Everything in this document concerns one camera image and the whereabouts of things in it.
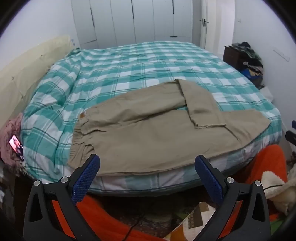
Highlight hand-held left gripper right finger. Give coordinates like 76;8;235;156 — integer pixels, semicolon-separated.
195;155;271;241

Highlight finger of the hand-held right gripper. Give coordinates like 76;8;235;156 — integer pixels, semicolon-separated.
285;130;296;146

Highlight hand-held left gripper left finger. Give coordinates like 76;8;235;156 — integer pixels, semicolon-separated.
23;154;101;241

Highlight khaki pants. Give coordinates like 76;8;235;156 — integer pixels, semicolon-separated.
67;79;271;177

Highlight orange blanket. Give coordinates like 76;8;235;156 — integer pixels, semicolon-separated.
51;144;289;241

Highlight patchwork cloth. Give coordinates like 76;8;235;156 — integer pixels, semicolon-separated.
164;201;221;241

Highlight white fluffy plush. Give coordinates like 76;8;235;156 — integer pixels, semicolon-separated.
261;170;290;215

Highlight smartphone with lit screen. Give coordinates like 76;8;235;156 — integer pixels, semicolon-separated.
9;134;25;161

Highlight pile of dark clothes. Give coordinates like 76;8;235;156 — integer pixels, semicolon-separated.
231;42;264;89

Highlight pink cloth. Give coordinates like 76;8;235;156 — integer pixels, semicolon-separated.
0;112;24;163

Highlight dark wooden nightstand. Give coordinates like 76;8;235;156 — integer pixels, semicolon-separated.
223;45;246;70

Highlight cream padded headboard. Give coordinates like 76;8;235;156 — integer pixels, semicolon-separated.
0;35;74;130

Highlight green checked duvet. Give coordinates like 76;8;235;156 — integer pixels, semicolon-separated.
20;41;282;197

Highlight white door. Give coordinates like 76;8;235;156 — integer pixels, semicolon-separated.
201;0;235;50

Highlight white wardrobe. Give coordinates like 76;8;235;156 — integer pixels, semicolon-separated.
70;0;193;49

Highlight black cable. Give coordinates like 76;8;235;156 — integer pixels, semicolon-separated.
125;214;145;241

